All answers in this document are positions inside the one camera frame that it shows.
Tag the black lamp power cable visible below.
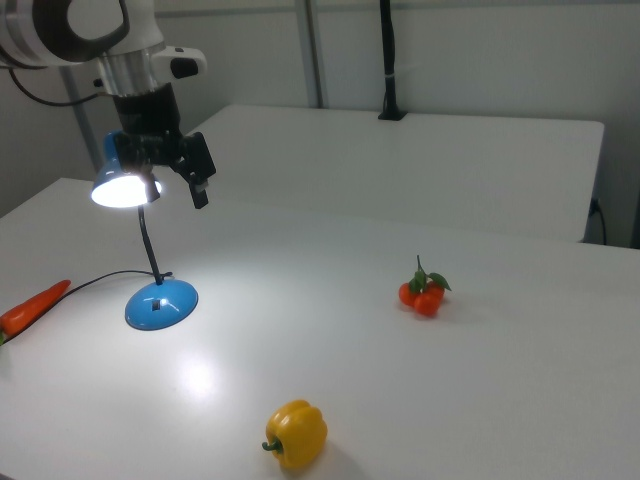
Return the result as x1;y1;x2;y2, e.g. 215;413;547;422
0;270;174;349

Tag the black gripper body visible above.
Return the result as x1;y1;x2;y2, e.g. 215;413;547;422
111;82;218;179

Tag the blue desk lamp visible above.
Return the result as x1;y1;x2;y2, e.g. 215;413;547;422
90;129;200;331

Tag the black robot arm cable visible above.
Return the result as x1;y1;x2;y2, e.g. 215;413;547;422
7;67;107;108

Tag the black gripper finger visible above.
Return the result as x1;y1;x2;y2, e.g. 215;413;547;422
140;163;162;204
185;170;211;211

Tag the grey metal frame post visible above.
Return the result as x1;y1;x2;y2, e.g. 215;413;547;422
304;0;331;109
59;67;102;174

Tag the toy tangerine cluster with leaves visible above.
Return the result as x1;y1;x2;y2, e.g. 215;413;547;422
398;255;453;318

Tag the yellow toy bell pepper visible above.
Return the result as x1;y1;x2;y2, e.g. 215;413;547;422
261;398;329;470

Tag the black wall plug cable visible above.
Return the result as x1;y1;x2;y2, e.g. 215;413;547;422
589;197;609;246

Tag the black camera pole with clamp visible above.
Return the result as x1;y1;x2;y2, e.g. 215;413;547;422
377;0;409;122

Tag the orange toy carrot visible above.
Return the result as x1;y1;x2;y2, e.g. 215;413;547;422
0;279;72;347

